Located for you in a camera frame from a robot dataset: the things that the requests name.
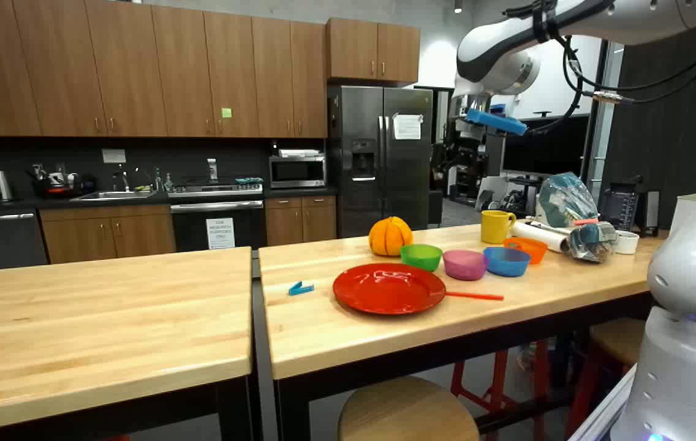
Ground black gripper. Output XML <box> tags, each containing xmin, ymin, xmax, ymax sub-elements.
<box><xmin>480</xmin><ymin>131</ymin><xmax>511</xmax><ymax>180</ymax></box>

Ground blue plastic bowl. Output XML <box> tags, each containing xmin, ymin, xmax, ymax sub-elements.
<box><xmin>483</xmin><ymin>246</ymin><xmax>532</xmax><ymax>280</ymax></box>

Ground large plastic bag blue contents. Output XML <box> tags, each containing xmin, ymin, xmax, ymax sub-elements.
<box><xmin>534</xmin><ymin>171</ymin><xmax>601</xmax><ymax>230</ymax></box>

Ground orange plastic bowl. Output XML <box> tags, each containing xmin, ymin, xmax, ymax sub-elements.
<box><xmin>503</xmin><ymin>235</ymin><xmax>549</xmax><ymax>268</ymax></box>

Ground purple plastic bowl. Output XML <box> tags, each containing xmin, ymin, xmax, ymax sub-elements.
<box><xmin>442</xmin><ymin>248</ymin><xmax>490</xmax><ymax>284</ymax></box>

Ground green plastic bowl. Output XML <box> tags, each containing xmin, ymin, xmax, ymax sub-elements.
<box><xmin>399</xmin><ymin>244</ymin><xmax>446</xmax><ymax>274</ymax></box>

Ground black bookshelf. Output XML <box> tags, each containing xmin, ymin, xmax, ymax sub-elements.
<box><xmin>443</xmin><ymin>88</ymin><xmax>530</xmax><ymax>212</ymax></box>

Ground yellow mug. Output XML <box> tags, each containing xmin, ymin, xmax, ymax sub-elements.
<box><xmin>479</xmin><ymin>208</ymin><xmax>521</xmax><ymax>248</ymax></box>

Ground white paper towel roll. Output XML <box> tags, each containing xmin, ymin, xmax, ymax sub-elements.
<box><xmin>511</xmin><ymin>218</ymin><xmax>572</xmax><ymax>256</ymax></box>

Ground paper sheet on refrigerator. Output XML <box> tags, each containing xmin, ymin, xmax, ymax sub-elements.
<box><xmin>390</xmin><ymin>114</ymin><xmax>427</xmax><ymax>142</ymax></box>

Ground stainless steel refrigerator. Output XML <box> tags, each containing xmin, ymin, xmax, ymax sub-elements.
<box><xmin>327</xmin><ymin>84</ymin><xmax>437</xmax><ymax>241</ymax></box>

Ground small clear plastic bag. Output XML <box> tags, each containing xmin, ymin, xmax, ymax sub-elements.
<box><xmin>564</xmin><ymin>218</ymin><xmax>617</xmax><ymax>268</ymax></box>

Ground orange toy pumpkin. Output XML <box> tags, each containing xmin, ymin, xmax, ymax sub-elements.
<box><xmin>367</xmin><ymin>214</ymin><xmax>415</xmax><ymax>261</ymax></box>

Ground black countertop device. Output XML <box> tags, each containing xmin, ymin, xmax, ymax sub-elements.
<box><xmin>601</xmin><ymin>185</ymin><xmax>664</xmax><ymax>235</ymax></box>

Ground thin orange stick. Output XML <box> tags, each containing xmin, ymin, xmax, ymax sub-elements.
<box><xmin>443</xmin><ymin>290</ymin><xmax>508</xmax><ymax>305</ymax></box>

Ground brown cabinet above refrigerator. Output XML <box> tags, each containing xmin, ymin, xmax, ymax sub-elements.
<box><xmin>325</xmin><ymin>18</ymin><xmax>423</xmax><ymax>85</ymax></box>

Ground red plastic plate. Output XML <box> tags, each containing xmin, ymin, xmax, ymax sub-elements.
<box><xmin>331</xmin><ymin>262</ymin><xmax>450</xmax><ymax>318</ymax></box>

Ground steel microwave oven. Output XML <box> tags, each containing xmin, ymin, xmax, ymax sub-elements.
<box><xmin>268</xmin><ymin>153</ymin><xmax>329</xmax><ymax>192</ymax></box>

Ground narrow brown base cabinet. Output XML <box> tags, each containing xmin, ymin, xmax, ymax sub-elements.
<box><xmin>262</xmin><ymin>195</ymin><xmax>338</xmax><ymax>248</ymax></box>

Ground wooden stool red legs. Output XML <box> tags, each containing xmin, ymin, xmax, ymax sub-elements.
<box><xmin>564</xmin><ymin>316</ymin><xmax>649</xmax><ymax>436</ymax></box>

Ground red metal stool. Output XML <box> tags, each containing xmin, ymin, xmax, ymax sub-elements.
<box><xmin>450</xmin><ymin>340</ymin><xmax>560</xmax><ymax>441</ymax></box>

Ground round wooden stool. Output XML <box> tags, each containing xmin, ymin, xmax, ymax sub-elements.
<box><xmin>336</xmin><ymin>376</ymin><xmax>483</xmax><ymax>441</ymax></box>

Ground paper sheet on oven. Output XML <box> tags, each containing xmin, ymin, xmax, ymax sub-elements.
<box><xmin>203</xmin><ymin>217</ymin><xmax>238</xmax><ymax>253</ymax></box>

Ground black built-in oven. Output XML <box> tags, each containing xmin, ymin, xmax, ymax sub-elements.
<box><xmin>170</xmin><ymin>196</ymin><xmax>268</xmax><ymax>253</ymax></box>

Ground kitchen sink with faucet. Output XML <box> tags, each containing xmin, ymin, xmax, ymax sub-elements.
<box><xmin>70</xmin><ymin>161</ymin><xmax>154</xmax><ymax>204</ymax></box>

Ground wide brown base cabinet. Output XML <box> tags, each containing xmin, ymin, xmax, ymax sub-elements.
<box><xmin>38</xmin><ymin>204</ymin><xmax>178</xmax><ymax>266</ymax></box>

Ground blue taped wrist camera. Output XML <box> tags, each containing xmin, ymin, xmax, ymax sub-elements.
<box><xmin>464</xmin><ymin>108</ymin><xmax>530</xmax><ymax>138</ymax></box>

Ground brown wall cabinets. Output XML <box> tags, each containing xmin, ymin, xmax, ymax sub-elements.
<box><xmin>0</xmin><ymin>0</ymin><xmax>331</xmax><ymax>141</ymax></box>

